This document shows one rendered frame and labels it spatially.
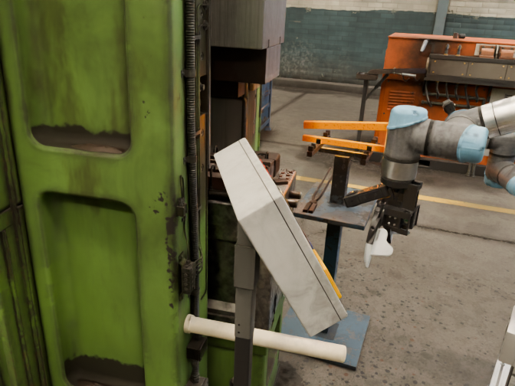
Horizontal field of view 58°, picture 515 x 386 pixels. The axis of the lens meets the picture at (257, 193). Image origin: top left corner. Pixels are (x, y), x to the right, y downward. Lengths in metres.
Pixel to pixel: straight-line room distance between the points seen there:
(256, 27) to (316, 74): 7.96
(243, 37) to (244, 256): 0.59
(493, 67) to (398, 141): 3.80
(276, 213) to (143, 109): 0.48
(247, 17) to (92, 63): 0.40
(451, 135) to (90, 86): 0.82
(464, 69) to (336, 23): 4.64
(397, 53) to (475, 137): 3.94
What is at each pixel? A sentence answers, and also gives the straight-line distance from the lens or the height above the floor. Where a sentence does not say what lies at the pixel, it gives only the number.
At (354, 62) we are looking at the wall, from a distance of 9.04.
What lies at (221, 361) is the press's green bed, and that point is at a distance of 1.74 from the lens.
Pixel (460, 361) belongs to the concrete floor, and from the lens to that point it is 2.44.
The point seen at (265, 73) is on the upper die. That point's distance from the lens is 1.31.
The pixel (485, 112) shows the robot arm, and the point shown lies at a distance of 1.11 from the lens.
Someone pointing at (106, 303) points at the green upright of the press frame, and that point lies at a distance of 1.46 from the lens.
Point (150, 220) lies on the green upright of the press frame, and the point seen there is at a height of 0.97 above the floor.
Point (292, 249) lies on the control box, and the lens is 0.76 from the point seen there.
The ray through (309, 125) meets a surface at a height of 1.10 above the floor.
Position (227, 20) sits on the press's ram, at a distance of 1.27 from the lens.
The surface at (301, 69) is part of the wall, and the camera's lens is 9.25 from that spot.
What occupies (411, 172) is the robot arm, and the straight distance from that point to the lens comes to 1.03.
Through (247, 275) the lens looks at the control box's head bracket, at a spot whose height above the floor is 0.96.
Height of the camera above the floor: 1.47
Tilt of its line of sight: 22 degrees down
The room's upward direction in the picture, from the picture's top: 3 degrees clockwise
